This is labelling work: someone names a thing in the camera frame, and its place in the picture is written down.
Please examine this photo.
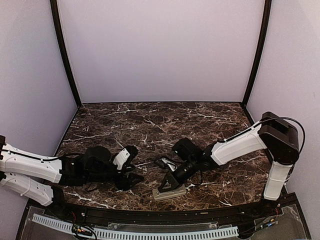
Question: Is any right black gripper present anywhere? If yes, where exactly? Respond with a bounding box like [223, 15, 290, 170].
[158, 158, 199, 193]

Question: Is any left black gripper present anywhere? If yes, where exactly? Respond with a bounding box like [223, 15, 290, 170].
[85, 163, 144, 191]

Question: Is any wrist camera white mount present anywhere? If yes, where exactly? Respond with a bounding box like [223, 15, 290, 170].
[111, 145, 138, 172]
[153, 156, 178, 172]

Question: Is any black front rail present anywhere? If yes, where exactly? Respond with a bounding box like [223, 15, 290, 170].
[27, 192, 298, 227]

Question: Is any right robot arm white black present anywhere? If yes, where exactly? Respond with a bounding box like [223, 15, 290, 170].
[152, 111, 305, 217]

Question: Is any black frame post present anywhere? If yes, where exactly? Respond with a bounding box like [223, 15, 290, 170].
[49, 0, 82, 108]
[241, 0, 272, 109]

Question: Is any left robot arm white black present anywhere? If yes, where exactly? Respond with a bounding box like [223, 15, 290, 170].
[0, 136, 144, 218]

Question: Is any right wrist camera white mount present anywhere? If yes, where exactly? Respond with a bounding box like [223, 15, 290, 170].
[153, 156, 178, 172]

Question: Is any white slotted cable duct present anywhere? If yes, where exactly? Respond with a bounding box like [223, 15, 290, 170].
[32, 213, 239, 240]

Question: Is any white remote control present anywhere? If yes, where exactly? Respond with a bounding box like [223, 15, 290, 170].
[152, 184, 187, 201]

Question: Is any right black frame post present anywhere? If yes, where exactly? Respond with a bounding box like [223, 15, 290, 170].
[241, 0, 272, 109]

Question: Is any left black frame post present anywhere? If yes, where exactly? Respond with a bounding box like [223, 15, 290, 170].
[49, 0, 82, 108]

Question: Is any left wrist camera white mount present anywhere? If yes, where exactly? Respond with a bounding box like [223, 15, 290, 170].
[111, 145, 138, 172]

